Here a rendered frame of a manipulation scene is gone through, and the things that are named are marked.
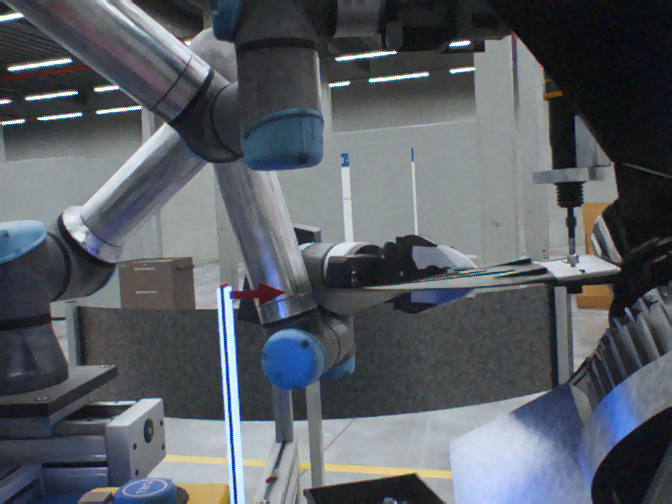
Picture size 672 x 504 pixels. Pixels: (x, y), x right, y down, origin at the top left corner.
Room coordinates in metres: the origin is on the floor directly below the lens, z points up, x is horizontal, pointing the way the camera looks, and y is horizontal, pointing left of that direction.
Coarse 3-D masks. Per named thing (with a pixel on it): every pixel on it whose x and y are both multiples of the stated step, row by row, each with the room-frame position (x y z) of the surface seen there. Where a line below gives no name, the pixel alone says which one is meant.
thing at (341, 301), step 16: (464, 272) 0.70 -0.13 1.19; (480, 272) 0.69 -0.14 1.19; (496, 272) 0.68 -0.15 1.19; (512, 272) 0.67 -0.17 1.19; (528, 272) 0.66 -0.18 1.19; (544, 272) 0.66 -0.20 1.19; (336, 288) 0.60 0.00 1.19; (352, 288) 0.61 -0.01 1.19; (368, 288) 0.61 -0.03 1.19; (384, 288) 0.62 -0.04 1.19; (400, 288) 0.62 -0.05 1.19; (416, 288) 0.62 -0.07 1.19; (432, 288) 0.62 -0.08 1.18; (448, 288) 0.62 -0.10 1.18; (464, 288) 0.63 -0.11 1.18; (320, 304) 0.74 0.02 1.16; (336, 304) 0.76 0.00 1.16; (352, 304) 0.78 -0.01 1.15; (368, 304) 0.80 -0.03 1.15
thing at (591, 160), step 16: (576, 128) 0.67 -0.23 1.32; (576, 144) 0.67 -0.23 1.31; (592, 144) 0.66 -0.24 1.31; (576, 160) 0.67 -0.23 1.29; (592, 160) 0.66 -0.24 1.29; (608, 160) 0.67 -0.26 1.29; (544, 176) 0.68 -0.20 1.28; (560, 176) 0.67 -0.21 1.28; (576, 176) 0.66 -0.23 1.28; (592, 176) 0.66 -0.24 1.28
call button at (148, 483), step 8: (136, 480) 0.47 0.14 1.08; (144, 480) 0.47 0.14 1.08; (152, 480) 0.47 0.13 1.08; (160, 480) 0.47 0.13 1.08; (168, 480) 0.47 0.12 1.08; (120, 488) 0.46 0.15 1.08; (128, 488) 0.46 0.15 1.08; (136, 488) 0.46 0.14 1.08; (144, 488) 0.45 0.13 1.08; (152, 488) 0.45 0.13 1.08; (160, 488) 0.45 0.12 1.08; (168, 488) 0.45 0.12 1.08; (120, 496) 0.44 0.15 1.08; (128, 496) 0.44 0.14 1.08; (136, 496) 0.44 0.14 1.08; (144, 496) 0.44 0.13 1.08; (152, 496) 0.44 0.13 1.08; (160, 496) 0.44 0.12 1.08; (168, 496) 0.45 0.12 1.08; (176, 496) 0.46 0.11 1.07
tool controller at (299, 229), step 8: (296, 224) 1.42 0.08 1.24; (296, 232) 1.28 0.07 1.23; (304, 232) 1.27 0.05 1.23; (312, 232) 1.28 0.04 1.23; (320, 232) 1.49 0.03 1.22; (304, 240) 1.27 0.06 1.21; (312, 240) 1.28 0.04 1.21; (320, 240) 1.50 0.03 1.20; (248, 288) 1.28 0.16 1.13; (240, 304) 1.28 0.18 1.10; (248, 304) 1.28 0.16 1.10; (240, 312) 1.28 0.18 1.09; (248, 312) 1.28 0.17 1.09; (256, 312) 1.28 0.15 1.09; (240, 320) 1.28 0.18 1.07; (248, 320) 1.28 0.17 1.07; (256, 320) 1.28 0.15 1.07
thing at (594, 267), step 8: (584, 256) 0.73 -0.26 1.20; (592, 256) 0.72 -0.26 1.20; (544, 264) 0.72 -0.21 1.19; (552, 264) 0.72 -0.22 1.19; (560, 264) 0.71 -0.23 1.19; (568, 264) 0.71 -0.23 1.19; (576, 264) 0.70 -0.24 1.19; (584, 264) 0.70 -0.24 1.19; (592, 264) 0.69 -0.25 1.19; (600, 264) 0.68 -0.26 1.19; (608, 264) 0.67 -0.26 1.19; (552, 272) 0.68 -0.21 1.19; (560, 272) 0.68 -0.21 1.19; (568, 272) 0.67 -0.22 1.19; (576, 272) 0.67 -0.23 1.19; (592, 272) 0.65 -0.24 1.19; (600, 272) 0.65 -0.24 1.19; (608, 272) 0.65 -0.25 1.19; (616, 272) 0.65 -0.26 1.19; (560, 280) 0.65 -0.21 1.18; (568, 280) 0.65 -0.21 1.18
